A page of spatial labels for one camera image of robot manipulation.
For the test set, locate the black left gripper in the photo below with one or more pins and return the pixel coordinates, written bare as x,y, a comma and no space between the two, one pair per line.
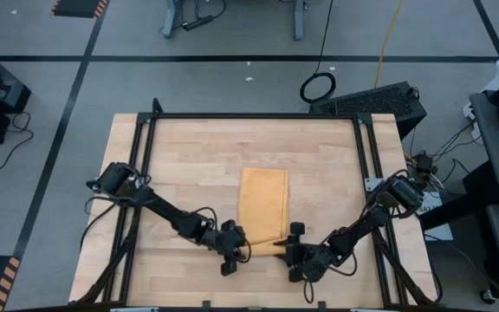
228,240

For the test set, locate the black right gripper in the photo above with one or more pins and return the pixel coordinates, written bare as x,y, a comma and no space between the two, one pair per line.
310,262

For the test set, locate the yellow waffle towel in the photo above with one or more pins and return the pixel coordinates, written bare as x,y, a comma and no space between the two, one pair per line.
262,199

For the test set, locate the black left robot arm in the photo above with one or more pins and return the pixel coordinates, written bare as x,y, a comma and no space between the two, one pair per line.
163,208

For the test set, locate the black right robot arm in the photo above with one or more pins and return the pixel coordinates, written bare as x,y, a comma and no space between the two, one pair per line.
362,223

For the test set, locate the white labelled box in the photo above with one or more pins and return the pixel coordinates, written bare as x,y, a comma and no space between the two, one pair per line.
432,203

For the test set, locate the black power adapter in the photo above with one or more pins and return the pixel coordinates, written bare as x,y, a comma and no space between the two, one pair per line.
424,163

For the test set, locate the black perforated computer tower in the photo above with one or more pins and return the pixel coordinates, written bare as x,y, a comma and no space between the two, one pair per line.
371,104

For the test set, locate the black desk foot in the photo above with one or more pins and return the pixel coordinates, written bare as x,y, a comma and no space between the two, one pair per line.
457,212

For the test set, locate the black caster wheel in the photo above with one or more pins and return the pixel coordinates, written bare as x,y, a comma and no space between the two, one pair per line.
487,297

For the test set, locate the grey desk leg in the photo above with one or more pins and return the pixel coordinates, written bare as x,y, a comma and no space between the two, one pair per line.
171,19
298,21

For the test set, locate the black power strip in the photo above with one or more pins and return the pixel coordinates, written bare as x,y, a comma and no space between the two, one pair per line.
197,22

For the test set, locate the white power strip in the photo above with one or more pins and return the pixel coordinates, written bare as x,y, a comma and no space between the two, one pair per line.
469,112

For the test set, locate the black aluminium table frame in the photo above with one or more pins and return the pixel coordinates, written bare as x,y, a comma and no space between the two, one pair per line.
254,116

